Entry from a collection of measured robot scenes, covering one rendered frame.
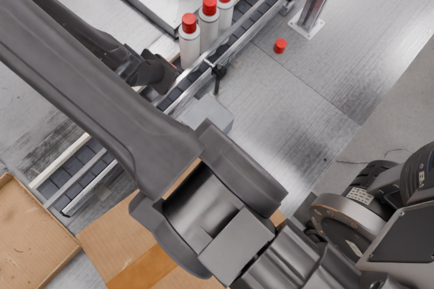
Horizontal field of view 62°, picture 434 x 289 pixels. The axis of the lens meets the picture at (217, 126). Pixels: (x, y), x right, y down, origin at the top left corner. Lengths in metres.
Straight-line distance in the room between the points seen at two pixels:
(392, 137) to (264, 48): 1.18
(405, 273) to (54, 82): 0.29
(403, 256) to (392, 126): 1.83
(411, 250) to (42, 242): 0.83
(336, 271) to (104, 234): 0.44
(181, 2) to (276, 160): 0.54
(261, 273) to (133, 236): 0.39
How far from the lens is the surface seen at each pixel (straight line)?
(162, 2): 1.13
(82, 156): 0.95
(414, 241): 0.34
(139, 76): 0.76
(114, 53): 0.65
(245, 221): 0.28
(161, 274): 0.64
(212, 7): 0.86
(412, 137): 2.18
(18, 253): 1.01
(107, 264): 0.65
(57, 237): 0.98
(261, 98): 1.03
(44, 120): 1.07
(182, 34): 0.86
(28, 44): 0.30
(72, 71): 0.29
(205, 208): 0.29
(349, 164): 1.97
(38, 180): 0.93
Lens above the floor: 1.75
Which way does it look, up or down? 70 degrees down
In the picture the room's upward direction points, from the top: 9 degrees clockwise
